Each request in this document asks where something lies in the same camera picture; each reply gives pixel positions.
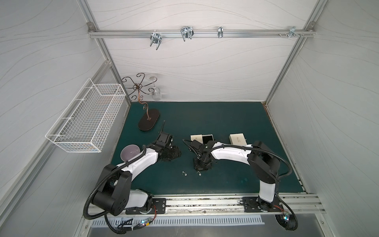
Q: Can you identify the small cream box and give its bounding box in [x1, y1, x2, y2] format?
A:
[190, 134, 214, 144]

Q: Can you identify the cream drawer jewelry box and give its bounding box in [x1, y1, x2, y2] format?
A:
[229, 133, 247, 146]

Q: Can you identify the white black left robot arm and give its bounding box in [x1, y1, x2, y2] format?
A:
[83, 132, 181, 235]

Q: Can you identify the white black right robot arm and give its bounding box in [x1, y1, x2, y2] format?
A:
[183, 139, 299, 231]

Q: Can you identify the black metal jewelry stand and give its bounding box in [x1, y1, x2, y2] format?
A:
[121, 73, 160, 131]

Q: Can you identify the green table mat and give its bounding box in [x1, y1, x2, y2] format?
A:
[111, 102, 286, 195]

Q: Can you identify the purple plate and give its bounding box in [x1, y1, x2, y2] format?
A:
[120, 144, 141, 162]

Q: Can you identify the clear glass cup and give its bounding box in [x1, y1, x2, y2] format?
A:
[149, 76, 162, 101]

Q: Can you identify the metal clamp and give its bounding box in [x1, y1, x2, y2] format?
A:
[180, 26, 194, 41]
[278, 26, 305, 39]
[218, 26, 224, 39]
[150, 32, 162, 50]

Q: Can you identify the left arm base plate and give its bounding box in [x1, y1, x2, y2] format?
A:
[125, 197, 167, 215]

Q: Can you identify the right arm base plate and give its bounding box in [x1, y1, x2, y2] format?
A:
[239, 196, 284, 213]

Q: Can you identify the white wire basket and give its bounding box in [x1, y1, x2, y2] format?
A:
[45, 78, 126, 153]

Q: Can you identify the white vented cable duct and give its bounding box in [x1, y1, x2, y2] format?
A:
[109, 215, 264, 227]

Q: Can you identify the aluminium front rail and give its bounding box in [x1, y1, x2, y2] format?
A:
[82, 193, 326, 218]

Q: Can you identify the aluminium crossbar rail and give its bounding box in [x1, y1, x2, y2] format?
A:
[88, 29, 316, 39]

